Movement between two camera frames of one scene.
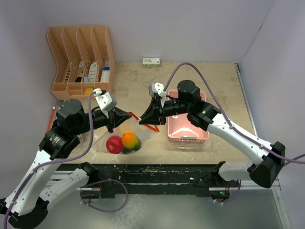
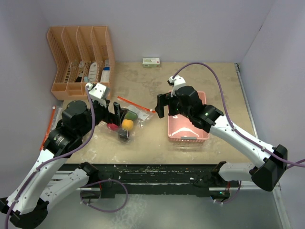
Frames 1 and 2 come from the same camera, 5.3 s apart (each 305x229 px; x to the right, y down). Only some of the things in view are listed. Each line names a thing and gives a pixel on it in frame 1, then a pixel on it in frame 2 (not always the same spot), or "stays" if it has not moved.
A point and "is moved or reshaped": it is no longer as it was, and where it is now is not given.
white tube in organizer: (93, 72) stays
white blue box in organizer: (105, 75) stays
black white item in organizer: (81, 66) stays
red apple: (114, 144) is moved or reshaped
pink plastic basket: (180, 130) stays
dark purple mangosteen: (125, 150) → (123, 135)
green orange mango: (131, 141) → (131, 115)
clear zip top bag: (53, 117) stays
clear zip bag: (129, 138) is moved or reshaped
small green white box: (152, 62) stays
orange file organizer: (84, 58) stays
